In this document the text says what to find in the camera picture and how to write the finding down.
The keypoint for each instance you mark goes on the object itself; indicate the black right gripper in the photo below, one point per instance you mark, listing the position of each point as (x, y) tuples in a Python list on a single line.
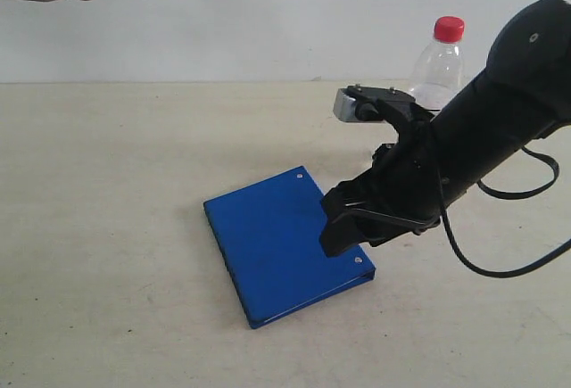
[(405, 183)]

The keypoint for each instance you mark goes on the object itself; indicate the blue ring binder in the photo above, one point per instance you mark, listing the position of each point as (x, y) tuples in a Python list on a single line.
[(268, 236)]

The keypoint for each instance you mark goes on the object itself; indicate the clear water bottle red cap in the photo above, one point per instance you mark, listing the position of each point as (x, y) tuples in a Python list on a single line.
[(438, 73)]

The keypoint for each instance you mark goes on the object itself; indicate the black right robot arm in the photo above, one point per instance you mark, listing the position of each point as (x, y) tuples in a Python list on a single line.
[(522, 94)]

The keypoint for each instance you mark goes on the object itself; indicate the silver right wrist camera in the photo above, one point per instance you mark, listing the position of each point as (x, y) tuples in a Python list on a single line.
[(360, 104)]

